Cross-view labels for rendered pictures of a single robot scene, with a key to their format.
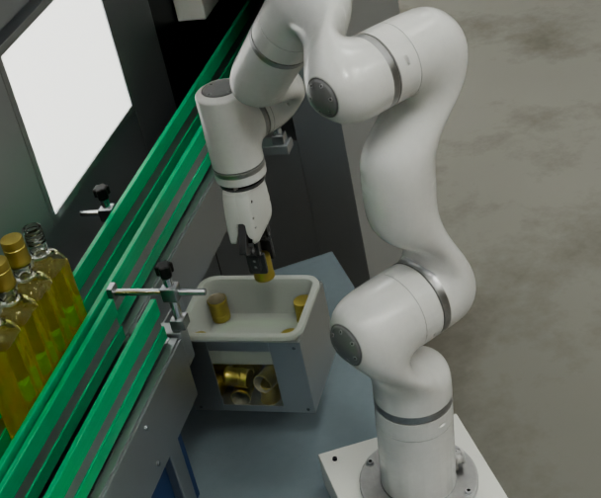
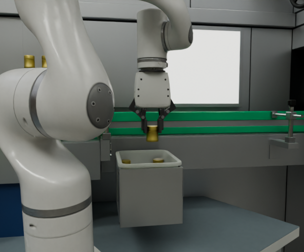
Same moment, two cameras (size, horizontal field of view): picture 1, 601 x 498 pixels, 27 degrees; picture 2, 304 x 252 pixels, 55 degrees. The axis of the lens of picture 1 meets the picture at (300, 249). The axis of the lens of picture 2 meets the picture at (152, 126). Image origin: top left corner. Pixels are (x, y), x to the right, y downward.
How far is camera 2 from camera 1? 1.82 m
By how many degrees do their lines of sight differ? 63
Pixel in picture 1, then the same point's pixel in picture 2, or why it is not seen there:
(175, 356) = (88, 144)
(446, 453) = not seen: outside the picture
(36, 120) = not seen: hidden behind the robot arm
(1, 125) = (132, 49)
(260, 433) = (131, 238)
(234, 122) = (140, 24)
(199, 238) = (199, 149)
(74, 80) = (197, 66)
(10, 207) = (118, 80)
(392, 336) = not seen: outside the picture
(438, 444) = (29, 244)
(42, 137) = not seen: hidden behind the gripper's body
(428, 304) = (23, 85)
